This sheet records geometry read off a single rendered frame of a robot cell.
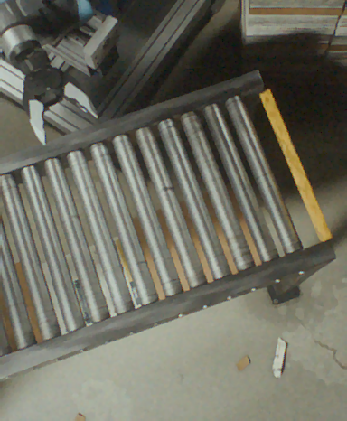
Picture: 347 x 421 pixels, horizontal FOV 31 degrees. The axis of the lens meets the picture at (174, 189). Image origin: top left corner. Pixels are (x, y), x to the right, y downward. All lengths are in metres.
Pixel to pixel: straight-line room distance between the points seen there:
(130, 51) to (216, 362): 1.20
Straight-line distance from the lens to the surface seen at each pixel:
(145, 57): 2.44
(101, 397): 2.43
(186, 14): 2.52
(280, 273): 1.63
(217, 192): 1.65
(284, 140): 1.69
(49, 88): 1.30
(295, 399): 2.43
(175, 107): 1.73
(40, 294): 1.66
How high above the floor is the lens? 2.40
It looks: 75 degrees down
